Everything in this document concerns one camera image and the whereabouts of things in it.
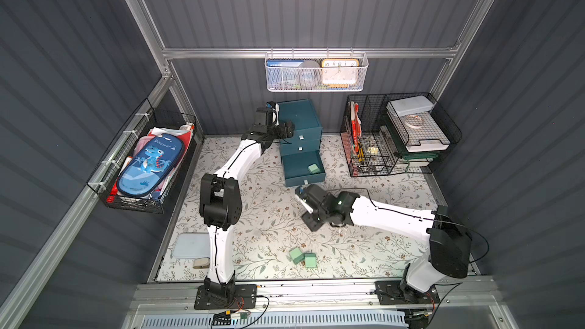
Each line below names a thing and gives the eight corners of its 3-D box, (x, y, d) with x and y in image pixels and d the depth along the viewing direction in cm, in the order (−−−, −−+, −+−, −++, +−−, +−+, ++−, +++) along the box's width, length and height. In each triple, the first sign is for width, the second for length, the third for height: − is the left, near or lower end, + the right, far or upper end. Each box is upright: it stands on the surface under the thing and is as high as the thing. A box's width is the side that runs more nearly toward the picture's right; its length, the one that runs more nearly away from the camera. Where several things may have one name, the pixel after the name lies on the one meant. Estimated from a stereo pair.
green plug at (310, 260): (303, 267, 81) (303, 266, 80) (303, 254, 84) (303, 252, 83) (317, 267, 81) (317, 266, 80) (316, 254, 84) (316, 252, 83)
